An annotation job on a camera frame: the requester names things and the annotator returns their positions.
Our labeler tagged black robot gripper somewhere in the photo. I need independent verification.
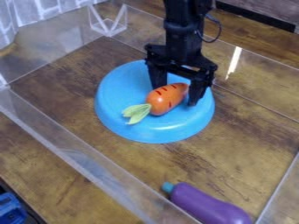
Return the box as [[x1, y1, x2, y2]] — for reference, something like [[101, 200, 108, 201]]
[[144, 22, 217, 106]]

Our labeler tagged orange toy carrot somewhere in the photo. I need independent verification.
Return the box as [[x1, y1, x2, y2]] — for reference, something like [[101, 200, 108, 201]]
[[121, 82, 189, 124]]

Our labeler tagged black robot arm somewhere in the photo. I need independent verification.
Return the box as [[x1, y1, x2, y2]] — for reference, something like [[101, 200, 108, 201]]
[[144, 0, 217, 106]]

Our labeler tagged blue round tray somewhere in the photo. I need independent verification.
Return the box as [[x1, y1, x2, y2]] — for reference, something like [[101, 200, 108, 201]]
[[94, 60, 214, 144]]

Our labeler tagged purple toy eggplant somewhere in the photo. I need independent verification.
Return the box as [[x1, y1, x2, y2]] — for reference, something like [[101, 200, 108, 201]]
[[162, 182, 252, 224]]

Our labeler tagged blue object at corner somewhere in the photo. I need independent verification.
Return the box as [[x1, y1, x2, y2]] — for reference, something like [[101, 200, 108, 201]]
[[0, 192, 27, 224]]

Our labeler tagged clear acrylic enclosure wall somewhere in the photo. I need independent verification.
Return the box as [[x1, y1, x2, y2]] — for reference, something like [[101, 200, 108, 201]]
[[0, 3, 299, 224]]

